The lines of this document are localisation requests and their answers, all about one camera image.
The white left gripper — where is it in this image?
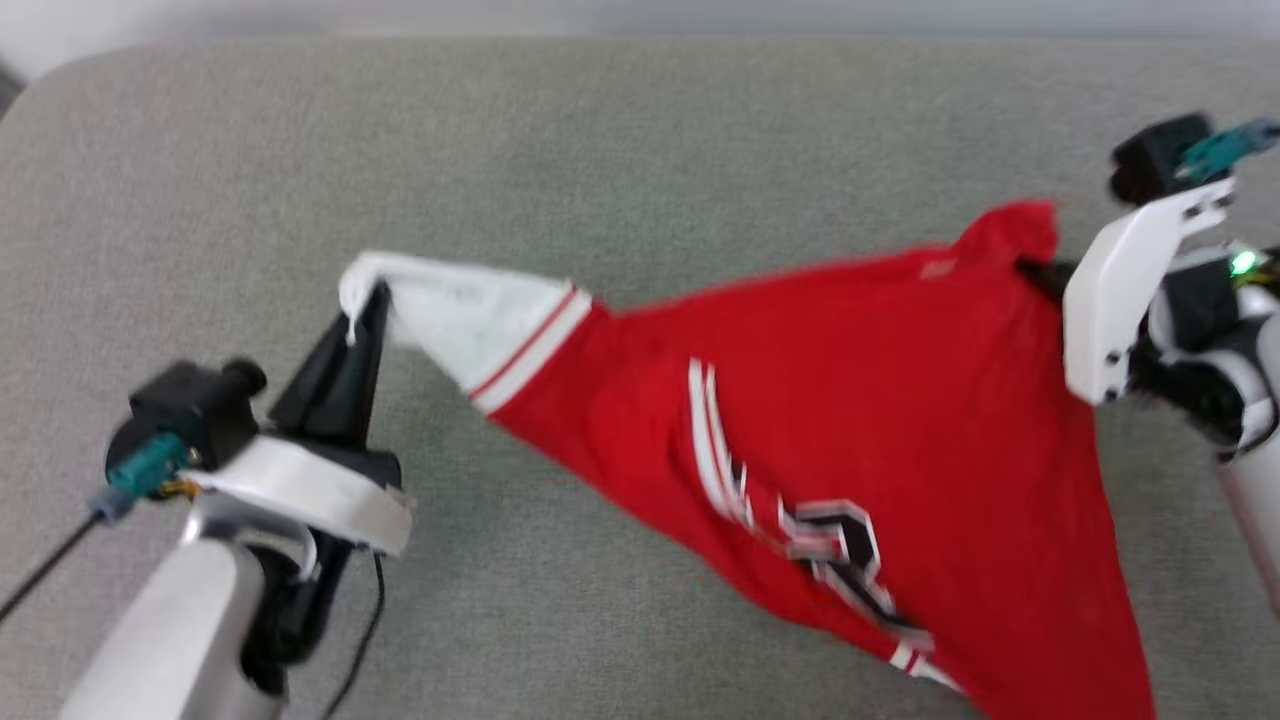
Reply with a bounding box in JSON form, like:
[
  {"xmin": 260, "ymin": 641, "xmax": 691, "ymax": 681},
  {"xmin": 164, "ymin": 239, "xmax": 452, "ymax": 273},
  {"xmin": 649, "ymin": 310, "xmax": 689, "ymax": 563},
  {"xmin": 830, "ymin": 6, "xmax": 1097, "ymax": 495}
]
[{"xmin": 188, "ymin": 282, "xmax": 414, "ymax": 693}]

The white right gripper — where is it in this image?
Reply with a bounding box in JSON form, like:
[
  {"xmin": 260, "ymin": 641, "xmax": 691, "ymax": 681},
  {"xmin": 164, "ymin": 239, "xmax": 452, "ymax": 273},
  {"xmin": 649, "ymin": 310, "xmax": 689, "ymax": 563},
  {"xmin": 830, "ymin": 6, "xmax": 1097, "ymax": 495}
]
[{"xmin": 1018, "ymin": 178, "xmax": 1280, "ymax": 447}]

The red and white jersey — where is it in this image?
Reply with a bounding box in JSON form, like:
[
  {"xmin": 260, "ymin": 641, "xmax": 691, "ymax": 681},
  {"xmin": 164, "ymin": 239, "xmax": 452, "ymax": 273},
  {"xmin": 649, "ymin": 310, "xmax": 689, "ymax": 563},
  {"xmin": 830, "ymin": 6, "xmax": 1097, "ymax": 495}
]
[{"xmin": 338, "ymin": 200, "xmax": 1157, "ymax": 720}]

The grey fabric sofa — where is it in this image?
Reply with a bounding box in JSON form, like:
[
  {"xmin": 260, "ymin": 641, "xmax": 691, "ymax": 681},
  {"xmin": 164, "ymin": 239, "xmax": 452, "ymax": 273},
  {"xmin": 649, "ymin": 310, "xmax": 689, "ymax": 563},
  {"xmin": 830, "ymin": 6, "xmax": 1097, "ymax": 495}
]
[{"xmin": 0, "ymin": 35, "xmax": 1280, "ymax": 720}]

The teal left camera connector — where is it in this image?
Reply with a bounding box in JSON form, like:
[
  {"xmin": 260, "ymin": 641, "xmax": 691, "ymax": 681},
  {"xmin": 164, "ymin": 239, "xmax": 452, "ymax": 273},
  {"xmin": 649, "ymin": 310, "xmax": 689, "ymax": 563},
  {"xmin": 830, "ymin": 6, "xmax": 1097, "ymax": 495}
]
[{"xmin": 88, "ymin": 433, "xmax": 193, "ymax": 523}]

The teal camera connector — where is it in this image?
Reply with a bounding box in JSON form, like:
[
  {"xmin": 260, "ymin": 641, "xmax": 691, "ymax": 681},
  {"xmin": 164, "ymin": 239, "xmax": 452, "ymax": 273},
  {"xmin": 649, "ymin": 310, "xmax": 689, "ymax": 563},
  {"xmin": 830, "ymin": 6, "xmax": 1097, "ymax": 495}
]
[
  {"xmin": 88, "ymin": 433, "xmax": 193, "ymax": 523},
  {"xmin": 1178, "ymin": 118, "xmax": 1280, "ymax": 183}
]

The teal right camera connector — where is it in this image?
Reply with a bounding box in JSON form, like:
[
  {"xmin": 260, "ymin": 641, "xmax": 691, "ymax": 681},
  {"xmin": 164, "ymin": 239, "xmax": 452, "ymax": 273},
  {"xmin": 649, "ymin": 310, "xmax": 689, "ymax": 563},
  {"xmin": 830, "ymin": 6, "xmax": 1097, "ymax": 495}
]
[{"xmin": 1178, "ymin": 118, "xmax": 1280, "ymax": 183}]

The thin black cable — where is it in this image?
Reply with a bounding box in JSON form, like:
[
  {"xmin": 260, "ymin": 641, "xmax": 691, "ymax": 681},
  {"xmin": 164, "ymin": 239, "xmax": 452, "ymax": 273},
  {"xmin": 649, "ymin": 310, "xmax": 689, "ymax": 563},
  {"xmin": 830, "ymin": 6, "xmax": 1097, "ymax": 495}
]
[
  {"xmin": 0, "ymin": 512, "xmax": 103, "ymax": 623},
  {"xmin": 318, "ymin": 552, "xmax": 388, "ymax": 720}
]

